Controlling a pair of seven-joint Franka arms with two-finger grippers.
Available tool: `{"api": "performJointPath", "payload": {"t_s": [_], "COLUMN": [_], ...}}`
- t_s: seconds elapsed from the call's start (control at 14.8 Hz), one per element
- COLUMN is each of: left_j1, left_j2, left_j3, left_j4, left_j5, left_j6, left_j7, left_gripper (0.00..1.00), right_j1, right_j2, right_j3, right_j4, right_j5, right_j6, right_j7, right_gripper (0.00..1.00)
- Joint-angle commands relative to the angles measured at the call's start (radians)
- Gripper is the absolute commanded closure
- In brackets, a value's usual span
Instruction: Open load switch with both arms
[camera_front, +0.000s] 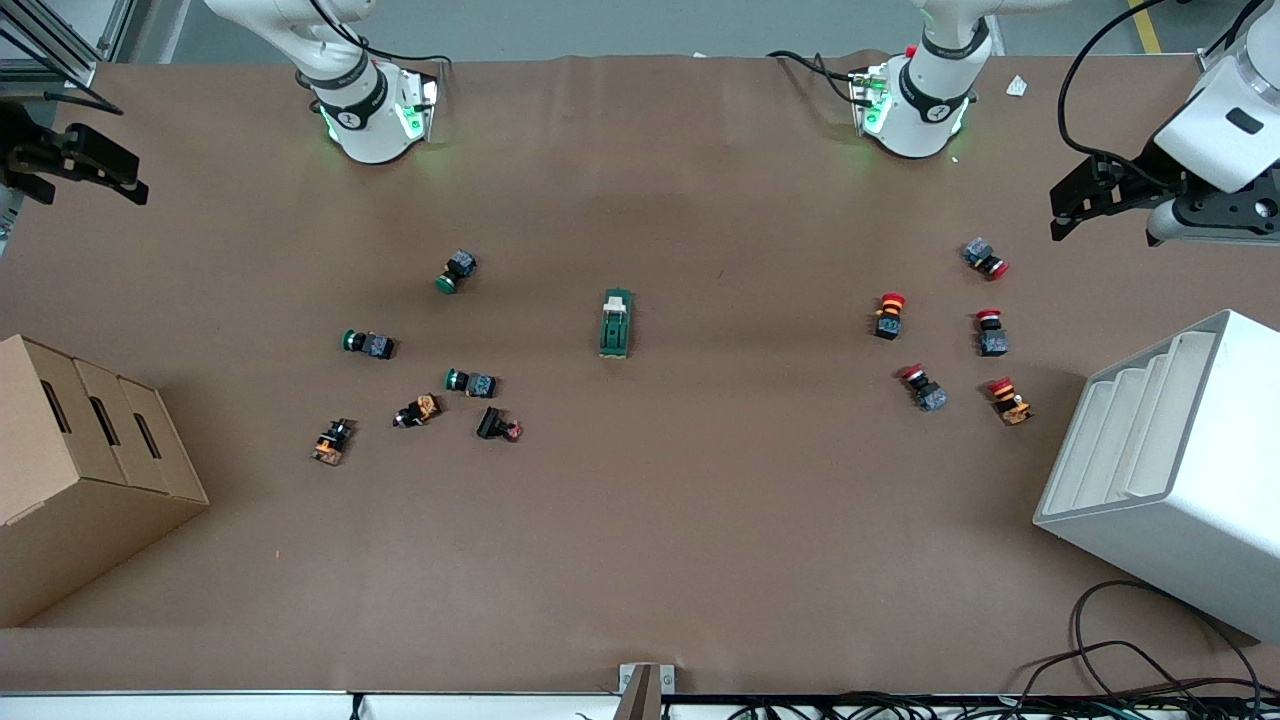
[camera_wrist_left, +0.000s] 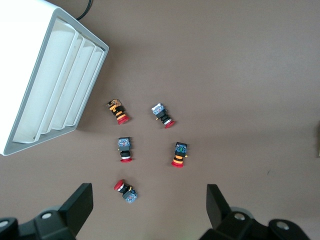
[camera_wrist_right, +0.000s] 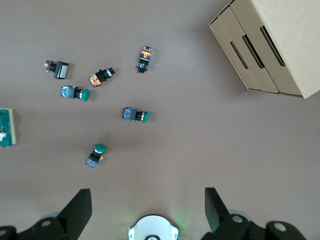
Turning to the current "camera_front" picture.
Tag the black selector switch orange base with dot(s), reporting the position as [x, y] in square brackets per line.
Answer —
[420, 410]

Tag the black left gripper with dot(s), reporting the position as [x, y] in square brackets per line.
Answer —
[1130, 181]

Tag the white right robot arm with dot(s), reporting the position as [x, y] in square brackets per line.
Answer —
[370, 130]

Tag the red button with orange base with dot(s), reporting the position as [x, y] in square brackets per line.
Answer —
[1010, 402]

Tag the white stepped rack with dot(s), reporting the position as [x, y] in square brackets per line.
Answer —
[1180, 520]

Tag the brown paper table cover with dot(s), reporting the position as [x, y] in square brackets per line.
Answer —
[700, 500]

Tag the red emergency stop button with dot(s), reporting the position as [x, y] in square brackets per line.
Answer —
[992, 340]
[925, 390]
[980, 253]

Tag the green load switch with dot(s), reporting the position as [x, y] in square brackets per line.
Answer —
[615, 325]

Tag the black square button red contacts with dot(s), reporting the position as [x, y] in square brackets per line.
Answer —
[492, 424]

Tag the metal bracket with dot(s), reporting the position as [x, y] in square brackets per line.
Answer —
[645, 685]

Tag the brown cardboard box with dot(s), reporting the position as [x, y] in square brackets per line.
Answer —
[90, 520]

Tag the black switch with orange block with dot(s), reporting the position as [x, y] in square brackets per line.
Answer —
[332, 443]

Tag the white paper scrap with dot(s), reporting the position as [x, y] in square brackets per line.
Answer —
[1016, 86]

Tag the aluminium frame profile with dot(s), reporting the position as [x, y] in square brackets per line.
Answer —
[1213, 63]
[78, 72]

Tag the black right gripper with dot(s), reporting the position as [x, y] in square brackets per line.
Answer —
[30, 152]

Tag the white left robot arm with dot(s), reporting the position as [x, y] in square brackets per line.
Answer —
[925, 120]

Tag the green mushroom push button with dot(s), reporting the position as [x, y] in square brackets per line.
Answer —
[372, 345]
[478, 384]
[458, 268]

